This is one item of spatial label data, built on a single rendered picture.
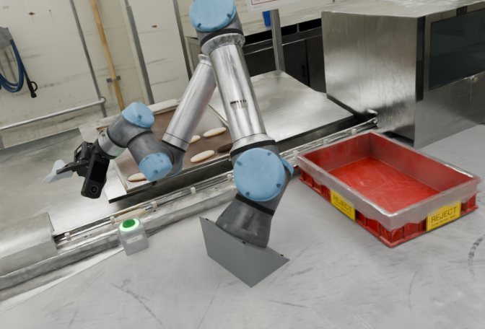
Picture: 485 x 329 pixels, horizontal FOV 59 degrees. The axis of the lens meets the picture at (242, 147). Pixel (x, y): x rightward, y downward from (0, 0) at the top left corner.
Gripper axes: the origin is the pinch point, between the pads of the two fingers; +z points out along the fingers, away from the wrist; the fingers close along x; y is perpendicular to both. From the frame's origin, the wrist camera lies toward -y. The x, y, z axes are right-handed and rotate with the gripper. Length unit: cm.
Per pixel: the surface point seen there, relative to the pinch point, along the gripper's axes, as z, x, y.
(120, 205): 14.2, -28.0, 12.3
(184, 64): 105, -194, 311
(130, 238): -2.9, -18.0, -12.5
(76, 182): 38, -24, 37
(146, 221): -2.5, -24.5, -4.9
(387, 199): -60, -71, -18
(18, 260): 19.5, 3.5, -12.4
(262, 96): -28, -80, 64
